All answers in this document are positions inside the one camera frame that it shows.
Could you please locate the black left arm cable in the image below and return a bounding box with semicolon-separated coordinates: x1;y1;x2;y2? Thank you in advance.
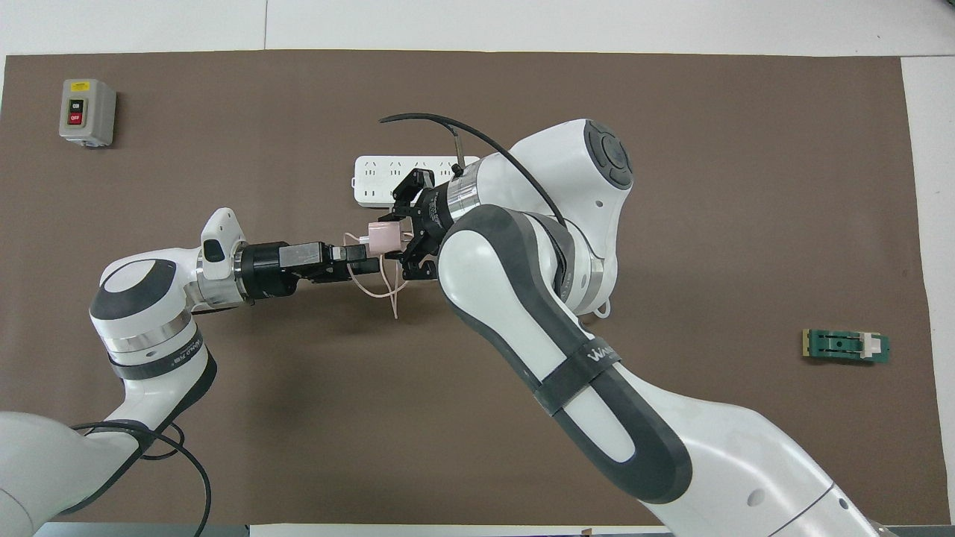
71;421;214;537

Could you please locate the green knife switch yellow base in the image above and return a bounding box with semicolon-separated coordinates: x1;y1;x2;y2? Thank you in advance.
802;328;891;365

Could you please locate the brown table mat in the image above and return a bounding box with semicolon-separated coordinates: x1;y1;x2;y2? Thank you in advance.
0;49;945;527

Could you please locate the pink charging cable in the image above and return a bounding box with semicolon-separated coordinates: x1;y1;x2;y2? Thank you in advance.
342;231;413;321

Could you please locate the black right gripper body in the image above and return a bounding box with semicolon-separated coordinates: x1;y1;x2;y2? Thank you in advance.
414;181;457;259

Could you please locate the pink charger adapter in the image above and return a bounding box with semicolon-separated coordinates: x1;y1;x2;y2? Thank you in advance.
366;222;408;255

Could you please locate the grey on-off switch box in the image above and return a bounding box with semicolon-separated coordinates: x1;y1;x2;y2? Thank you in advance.
59;78;117;148

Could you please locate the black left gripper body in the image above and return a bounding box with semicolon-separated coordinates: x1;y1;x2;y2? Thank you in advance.
234;240;351;301

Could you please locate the white power strip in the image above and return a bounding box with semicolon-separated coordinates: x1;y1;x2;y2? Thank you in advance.
352;154;483;210

